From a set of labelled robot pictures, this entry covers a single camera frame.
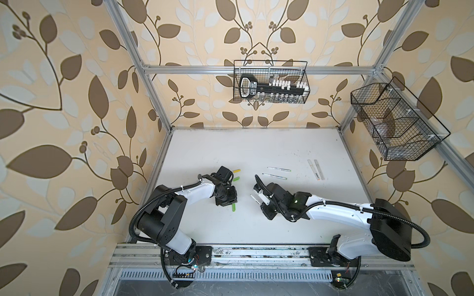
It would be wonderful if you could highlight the aluminium frame left post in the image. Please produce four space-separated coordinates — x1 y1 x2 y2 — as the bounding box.
104 0 172 134

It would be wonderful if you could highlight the black wire basket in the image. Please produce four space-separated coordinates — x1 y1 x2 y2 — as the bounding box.
233 59 311 104
351 76 451 161

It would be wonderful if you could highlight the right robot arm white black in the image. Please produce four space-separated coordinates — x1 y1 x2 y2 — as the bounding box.
254 178 431 266

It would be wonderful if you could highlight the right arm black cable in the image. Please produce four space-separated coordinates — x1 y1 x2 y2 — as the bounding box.
254 174 431 249

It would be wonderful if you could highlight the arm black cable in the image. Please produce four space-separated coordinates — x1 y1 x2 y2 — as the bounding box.
254 174 431 249
128 173 223 245

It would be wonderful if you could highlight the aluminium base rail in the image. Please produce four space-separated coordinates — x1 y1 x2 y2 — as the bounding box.
108 243 415 271

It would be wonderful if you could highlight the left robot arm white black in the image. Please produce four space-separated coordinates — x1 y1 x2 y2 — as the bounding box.
128 166 237 266

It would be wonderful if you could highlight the aluminium frame right post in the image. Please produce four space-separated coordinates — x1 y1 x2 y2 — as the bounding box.
338 0 425 133

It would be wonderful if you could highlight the black tool in basket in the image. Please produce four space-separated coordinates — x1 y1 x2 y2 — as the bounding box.
237 74 310 100

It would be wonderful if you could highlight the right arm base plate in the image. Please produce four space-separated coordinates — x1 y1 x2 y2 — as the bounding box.
308 247 360 268

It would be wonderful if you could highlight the right black wire basket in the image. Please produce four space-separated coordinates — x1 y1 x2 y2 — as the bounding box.
351 76 451 161

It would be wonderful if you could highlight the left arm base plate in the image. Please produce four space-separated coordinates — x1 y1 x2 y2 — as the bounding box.
168 245 213 266

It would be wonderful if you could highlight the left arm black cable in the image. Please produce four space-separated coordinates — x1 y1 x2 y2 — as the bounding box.
128 173 223 245

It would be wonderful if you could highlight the aluminium frame back bar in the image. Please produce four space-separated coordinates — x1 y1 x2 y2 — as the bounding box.
142 65 376 75

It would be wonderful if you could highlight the pen lying on rail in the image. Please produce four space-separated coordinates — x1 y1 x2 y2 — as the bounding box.
262 173 287 180

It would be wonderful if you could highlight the aluminium frame post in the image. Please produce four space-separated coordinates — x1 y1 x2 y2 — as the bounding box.
104 0 172 134
338 0 425 133

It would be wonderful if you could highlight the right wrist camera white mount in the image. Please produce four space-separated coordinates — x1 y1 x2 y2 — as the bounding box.
252 185 270 205

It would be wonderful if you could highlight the back black wire basket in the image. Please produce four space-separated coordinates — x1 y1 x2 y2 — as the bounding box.
233 59 311 104

